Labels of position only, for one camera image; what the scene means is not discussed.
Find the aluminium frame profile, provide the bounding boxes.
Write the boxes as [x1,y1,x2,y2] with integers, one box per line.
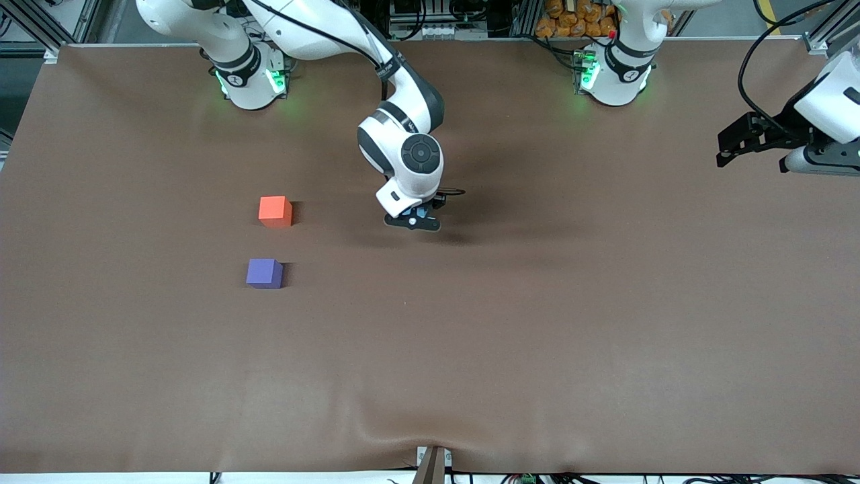
[803,0,860,56]
[0,0,101,63]

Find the metal table edge bracket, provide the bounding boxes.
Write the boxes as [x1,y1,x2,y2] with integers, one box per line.
[416,446,453,484]

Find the white electrical terminal block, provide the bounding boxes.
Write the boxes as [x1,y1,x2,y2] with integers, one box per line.
[390,23,472,40]

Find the purple foam block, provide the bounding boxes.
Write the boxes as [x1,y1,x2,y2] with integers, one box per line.
[246,259,284,289]

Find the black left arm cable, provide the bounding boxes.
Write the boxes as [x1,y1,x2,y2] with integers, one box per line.
[737,0,838,134]

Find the orange foam block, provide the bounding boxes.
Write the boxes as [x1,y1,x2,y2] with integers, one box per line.
[259,196,294,228]

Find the brown table mat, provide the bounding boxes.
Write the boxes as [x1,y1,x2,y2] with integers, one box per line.
[0,37,860,475]

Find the bag of orange items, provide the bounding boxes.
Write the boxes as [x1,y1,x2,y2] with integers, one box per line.
[535,0,620,38]

